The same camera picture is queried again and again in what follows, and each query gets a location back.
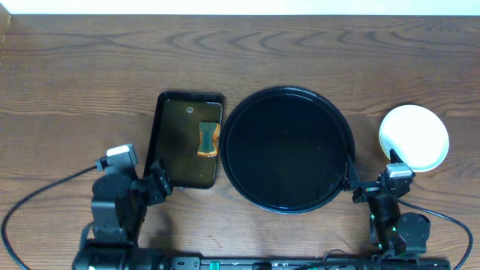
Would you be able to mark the green plate stained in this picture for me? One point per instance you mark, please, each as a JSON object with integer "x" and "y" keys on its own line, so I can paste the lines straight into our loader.
{"x": 417, "y": 135}

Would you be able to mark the round black tray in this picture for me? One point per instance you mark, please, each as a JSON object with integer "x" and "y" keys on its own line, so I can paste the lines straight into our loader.
{"x": 287, "y": 149}

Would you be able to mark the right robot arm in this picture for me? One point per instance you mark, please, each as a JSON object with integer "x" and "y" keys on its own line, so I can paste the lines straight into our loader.
{"x": 401, "y": 237}

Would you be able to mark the rectangular black water tray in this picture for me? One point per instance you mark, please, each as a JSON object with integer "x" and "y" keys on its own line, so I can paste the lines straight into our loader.
{"x": 175, "y": 137}

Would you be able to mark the orange green scrub sponge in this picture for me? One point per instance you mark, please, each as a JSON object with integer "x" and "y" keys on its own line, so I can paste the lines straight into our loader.
{"x": 209, "y": 133}

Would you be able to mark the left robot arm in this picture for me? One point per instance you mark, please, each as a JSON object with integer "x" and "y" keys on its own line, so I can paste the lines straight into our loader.
{"x": 119, "y": 206}

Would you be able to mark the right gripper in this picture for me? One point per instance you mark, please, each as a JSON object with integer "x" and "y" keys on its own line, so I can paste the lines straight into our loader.
{"x": 367, "y": 190}

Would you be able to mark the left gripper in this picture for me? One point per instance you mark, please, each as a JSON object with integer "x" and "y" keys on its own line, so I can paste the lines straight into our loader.
{"x": 153, "y": 187}

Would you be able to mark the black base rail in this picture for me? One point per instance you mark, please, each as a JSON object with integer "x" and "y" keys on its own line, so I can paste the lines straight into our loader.
{"x": 331, "y": 263}

